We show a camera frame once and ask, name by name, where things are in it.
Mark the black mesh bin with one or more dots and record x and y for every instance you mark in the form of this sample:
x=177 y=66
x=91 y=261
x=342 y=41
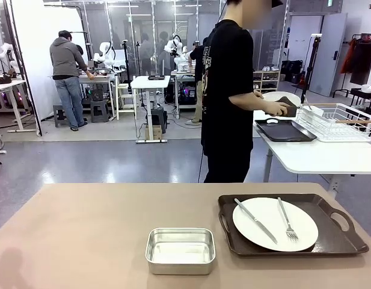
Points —
x=96 y=94

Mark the white backdrop screen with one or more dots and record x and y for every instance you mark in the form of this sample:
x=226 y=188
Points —
x=32 y=45

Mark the silver fork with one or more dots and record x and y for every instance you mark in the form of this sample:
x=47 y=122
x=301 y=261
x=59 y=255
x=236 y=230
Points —
x=309 y=103
x=286 y=216

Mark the white step stool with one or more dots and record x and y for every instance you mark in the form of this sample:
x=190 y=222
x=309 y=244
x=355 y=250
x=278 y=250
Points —
x=125 y=87

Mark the wooden shoe rack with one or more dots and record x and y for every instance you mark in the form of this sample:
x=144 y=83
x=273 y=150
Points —
x=267 y=79

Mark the white background work table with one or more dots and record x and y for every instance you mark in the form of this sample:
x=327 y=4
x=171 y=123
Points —
x=99 y=79

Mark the white side table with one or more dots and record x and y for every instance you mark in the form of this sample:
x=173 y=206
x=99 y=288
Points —
x=323 y=156

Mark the computer with coloured lights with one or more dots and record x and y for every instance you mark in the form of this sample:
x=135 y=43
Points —
x=188 y=96

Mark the cardboard box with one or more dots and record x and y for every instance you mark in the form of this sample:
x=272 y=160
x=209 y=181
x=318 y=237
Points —
x=153 y=132

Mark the black light stand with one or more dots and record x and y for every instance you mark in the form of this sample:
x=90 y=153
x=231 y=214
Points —
x=315 y=45

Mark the black tray on desk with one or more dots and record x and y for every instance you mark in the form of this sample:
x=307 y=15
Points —
x=156 y=78

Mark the black bag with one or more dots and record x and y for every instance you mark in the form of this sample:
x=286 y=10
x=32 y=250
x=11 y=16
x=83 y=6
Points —
x=292 y=70

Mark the person in black shirt khaki pants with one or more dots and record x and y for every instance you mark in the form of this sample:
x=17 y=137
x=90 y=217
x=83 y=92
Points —
x=197 y=66

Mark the rectangular metal pan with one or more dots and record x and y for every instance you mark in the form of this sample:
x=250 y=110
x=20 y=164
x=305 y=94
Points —
x=179 y=268

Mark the dark grey cloth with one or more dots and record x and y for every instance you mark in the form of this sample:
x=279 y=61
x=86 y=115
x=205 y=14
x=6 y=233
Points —
x=290 y=110

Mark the dark brown serving tray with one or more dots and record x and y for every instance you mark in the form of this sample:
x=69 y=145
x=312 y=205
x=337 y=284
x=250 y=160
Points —
x=332 y=234
x=286 y=131

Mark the white round plate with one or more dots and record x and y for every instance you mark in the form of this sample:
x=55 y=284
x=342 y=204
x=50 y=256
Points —
x=272 y=97
x=257 y=228

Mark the dark brown object on desk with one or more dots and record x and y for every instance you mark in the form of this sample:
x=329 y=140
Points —
x=4 y=80

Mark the person's left hand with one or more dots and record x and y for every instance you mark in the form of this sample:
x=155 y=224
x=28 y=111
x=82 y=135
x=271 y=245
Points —
x=258 y=94

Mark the black slanted frame pole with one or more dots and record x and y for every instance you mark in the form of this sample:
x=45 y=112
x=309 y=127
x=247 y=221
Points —
x=26 y=76

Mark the person's right hand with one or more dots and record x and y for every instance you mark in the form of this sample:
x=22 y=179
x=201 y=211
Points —
x=277 y=108

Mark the orange jacket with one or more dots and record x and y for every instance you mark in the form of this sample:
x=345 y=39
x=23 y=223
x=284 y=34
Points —
x=349 y=57

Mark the background table with clear box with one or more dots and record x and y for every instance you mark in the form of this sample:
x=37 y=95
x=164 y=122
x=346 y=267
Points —
x=185 y=73

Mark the grey door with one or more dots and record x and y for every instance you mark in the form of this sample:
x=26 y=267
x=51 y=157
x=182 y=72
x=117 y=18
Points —
x=326 y=60

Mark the black coat rack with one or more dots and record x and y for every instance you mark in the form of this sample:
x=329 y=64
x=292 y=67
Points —
x=358 y=36

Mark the white desk with white legs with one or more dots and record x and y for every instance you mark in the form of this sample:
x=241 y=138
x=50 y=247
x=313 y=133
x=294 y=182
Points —
x=7 y=84

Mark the black tripod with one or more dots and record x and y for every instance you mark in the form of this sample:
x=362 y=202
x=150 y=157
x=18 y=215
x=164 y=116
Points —
x=138 y=60
x=127 y=69

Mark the grey plastic stool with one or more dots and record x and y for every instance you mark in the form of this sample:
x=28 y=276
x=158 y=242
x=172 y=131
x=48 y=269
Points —
x=59 y=116
x=99 y=111

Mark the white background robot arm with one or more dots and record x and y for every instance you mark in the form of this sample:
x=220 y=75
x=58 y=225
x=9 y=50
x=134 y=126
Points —
x=4 y=48

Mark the person behind glass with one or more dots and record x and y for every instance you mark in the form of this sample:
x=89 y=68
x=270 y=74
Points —
x=147 y=51
x=161 y=45

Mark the white standing desk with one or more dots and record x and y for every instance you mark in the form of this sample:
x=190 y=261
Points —
x=149 y=82

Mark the person in black t-shirt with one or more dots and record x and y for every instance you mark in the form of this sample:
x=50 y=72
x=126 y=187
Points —
x=227 y=90

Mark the black cart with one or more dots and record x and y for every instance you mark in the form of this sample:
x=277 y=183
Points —
x=362 y=95

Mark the black coat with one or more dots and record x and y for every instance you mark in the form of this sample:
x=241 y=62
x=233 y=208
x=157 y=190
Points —
x=362 y=63

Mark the person in grey hoodie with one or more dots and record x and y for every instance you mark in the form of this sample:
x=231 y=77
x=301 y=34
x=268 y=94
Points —
x=63 y=60

